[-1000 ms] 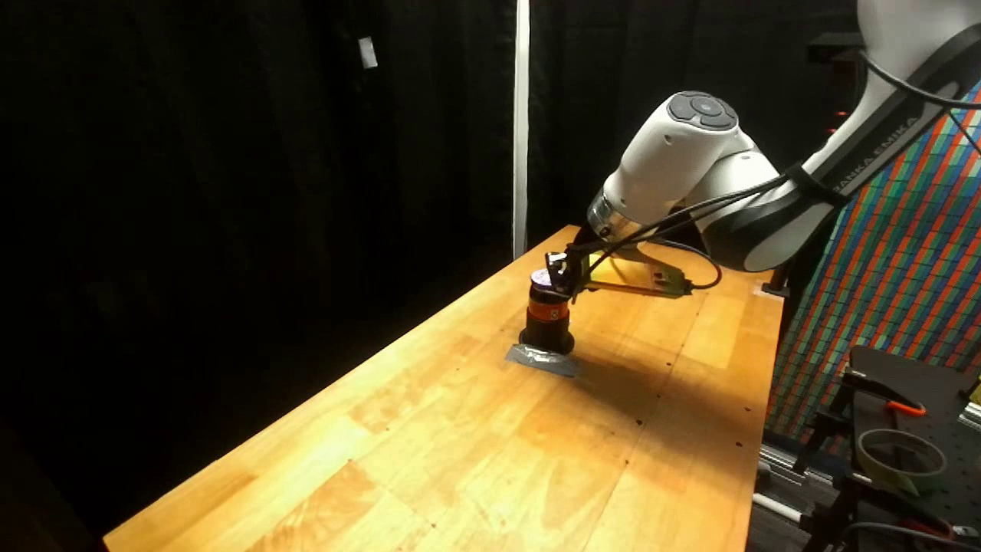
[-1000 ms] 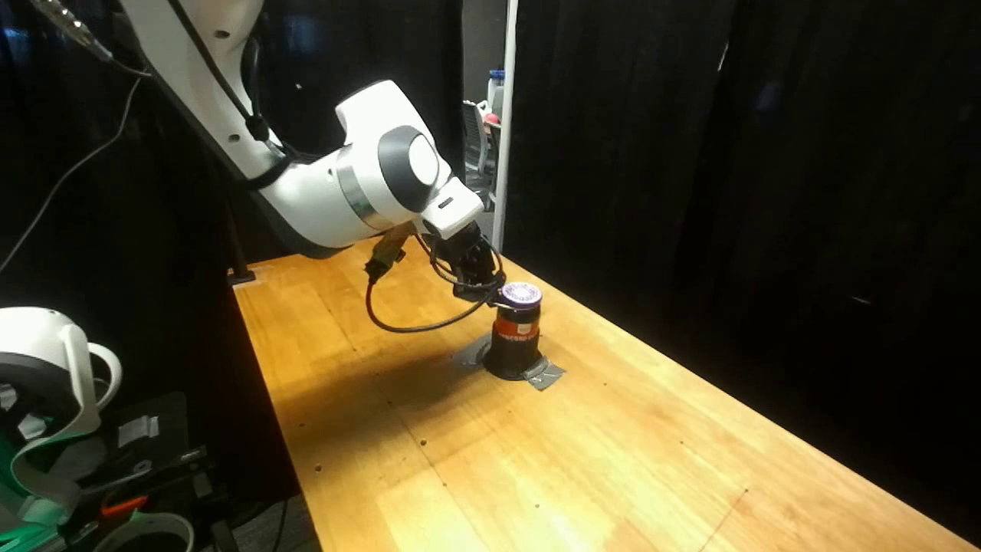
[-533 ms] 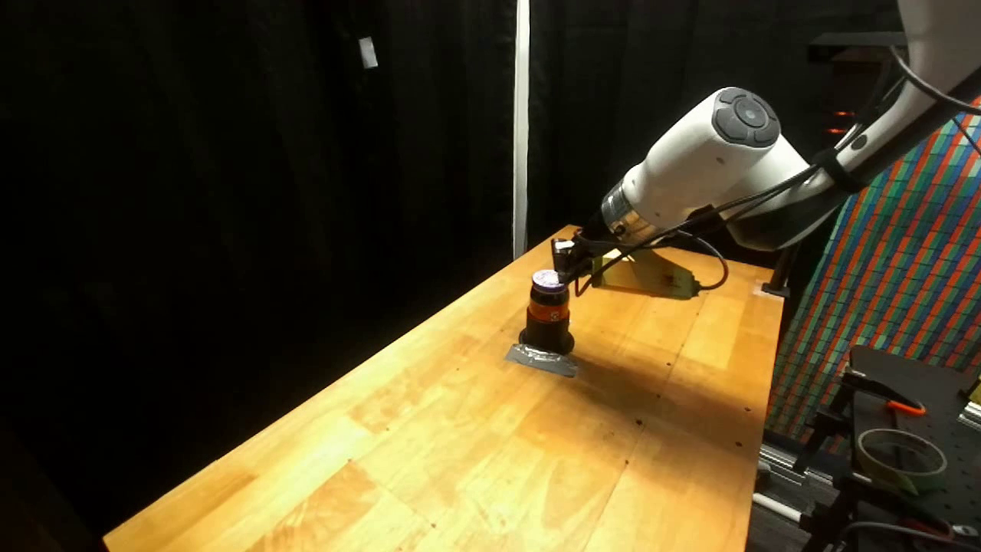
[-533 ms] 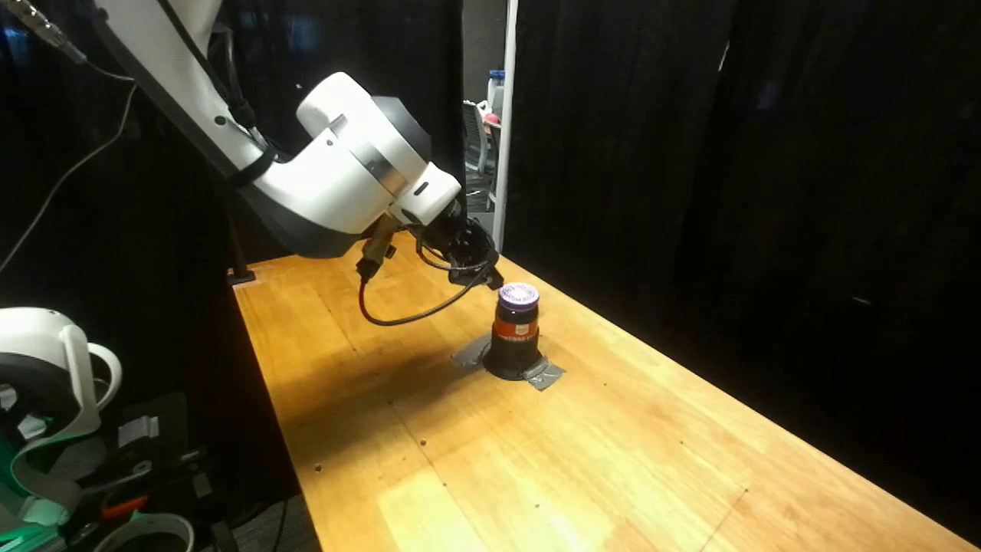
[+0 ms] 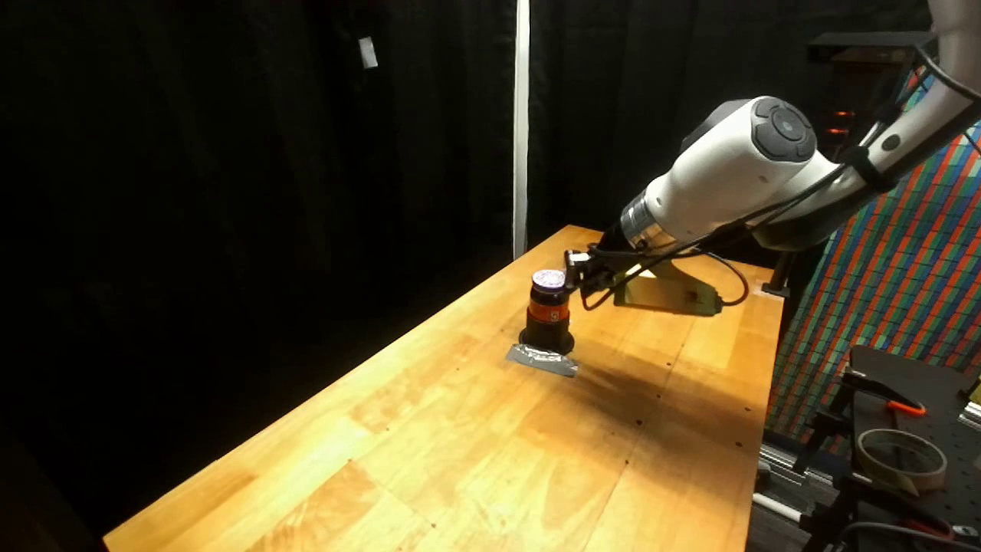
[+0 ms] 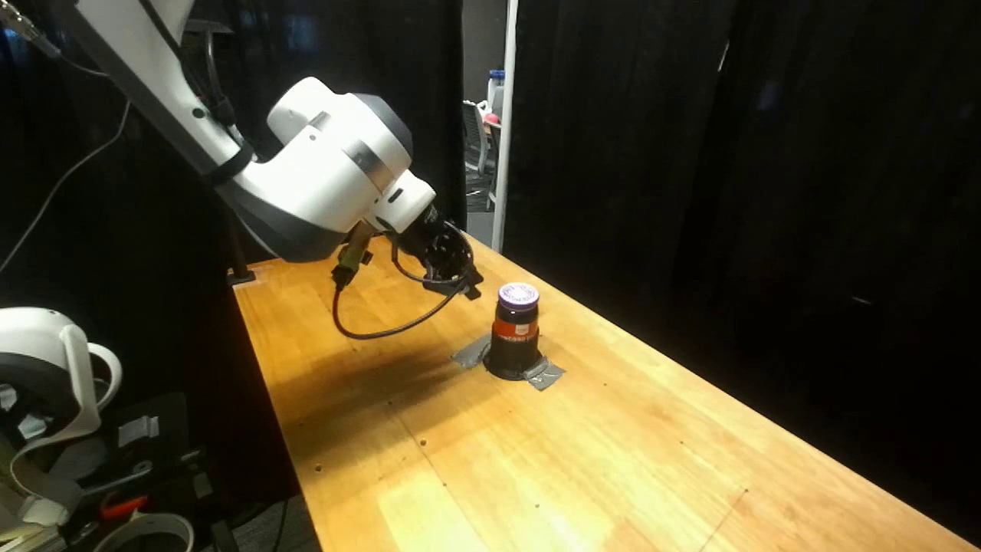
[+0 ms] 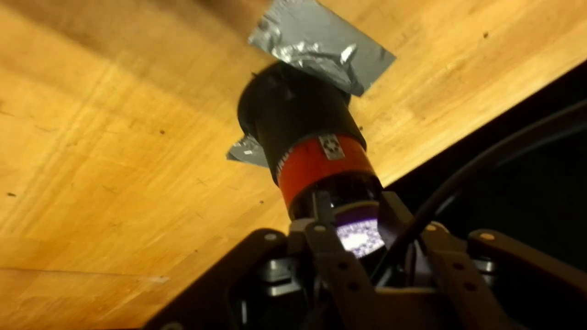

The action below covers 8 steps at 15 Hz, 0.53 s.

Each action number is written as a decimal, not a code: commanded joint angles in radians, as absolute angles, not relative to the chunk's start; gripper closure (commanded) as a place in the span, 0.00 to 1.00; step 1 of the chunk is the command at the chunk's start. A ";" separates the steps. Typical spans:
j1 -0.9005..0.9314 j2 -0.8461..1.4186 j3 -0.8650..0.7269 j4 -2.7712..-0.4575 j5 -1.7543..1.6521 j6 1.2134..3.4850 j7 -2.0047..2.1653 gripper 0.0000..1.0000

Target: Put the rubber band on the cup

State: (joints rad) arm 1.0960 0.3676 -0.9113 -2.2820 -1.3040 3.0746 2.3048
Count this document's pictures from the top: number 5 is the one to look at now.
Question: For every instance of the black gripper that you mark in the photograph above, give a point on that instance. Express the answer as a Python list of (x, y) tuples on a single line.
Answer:
[(622, 263)]

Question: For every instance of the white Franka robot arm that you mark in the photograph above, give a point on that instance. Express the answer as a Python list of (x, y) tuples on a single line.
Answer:
[(737, 171)]

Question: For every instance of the dark upside-down cup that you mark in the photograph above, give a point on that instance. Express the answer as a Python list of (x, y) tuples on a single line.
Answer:
[(547, 336)]

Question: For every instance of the white vertical pole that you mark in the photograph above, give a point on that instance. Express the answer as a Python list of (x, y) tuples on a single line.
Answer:
[(521, 126)]

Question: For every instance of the colourful striped cloth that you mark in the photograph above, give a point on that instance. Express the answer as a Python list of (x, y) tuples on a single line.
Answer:
[(898, 295)]

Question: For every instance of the white tag on curtain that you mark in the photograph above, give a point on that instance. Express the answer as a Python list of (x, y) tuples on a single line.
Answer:
[(368, 53)]

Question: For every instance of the orange black clamp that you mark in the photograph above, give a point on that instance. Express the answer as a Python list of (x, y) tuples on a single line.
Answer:
[(905, 408)]

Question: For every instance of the black perforated plate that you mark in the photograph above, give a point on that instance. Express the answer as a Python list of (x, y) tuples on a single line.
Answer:
[(920, 386)]

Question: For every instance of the beige tape roll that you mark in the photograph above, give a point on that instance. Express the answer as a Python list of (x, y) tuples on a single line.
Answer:
[(898, 473)]

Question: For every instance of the black curtain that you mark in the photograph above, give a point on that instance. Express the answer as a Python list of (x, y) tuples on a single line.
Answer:
[(202, 205)]

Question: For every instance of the grey square base plate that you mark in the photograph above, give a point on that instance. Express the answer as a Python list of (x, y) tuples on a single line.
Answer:
[(530, 358)]

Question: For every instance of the aluminium rail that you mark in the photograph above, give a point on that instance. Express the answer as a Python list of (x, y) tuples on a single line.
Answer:
[(783, 488)]

